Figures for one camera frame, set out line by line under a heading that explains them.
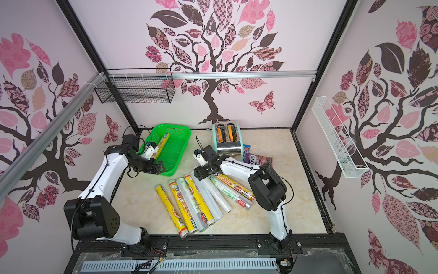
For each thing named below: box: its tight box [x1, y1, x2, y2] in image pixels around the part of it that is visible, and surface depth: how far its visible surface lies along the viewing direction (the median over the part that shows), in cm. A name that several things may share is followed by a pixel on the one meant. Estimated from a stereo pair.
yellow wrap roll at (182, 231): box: [155, 184, 190, 239], surface depth 81 cm
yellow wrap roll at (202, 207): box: [184, 174, 216, 227], surface depth 85 cm
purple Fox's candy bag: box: [244, 152, 274, 167], surface depth 105 cm
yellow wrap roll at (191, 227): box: [168, 179, 198, 235], surface depth 83 cm
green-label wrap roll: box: [208, 174, 254, 211], surface depth 87 cm
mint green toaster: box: [211, 121, 244, 163], surface depth 93 cm
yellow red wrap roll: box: [215, 172, 255, 201], surface depth 91 cm
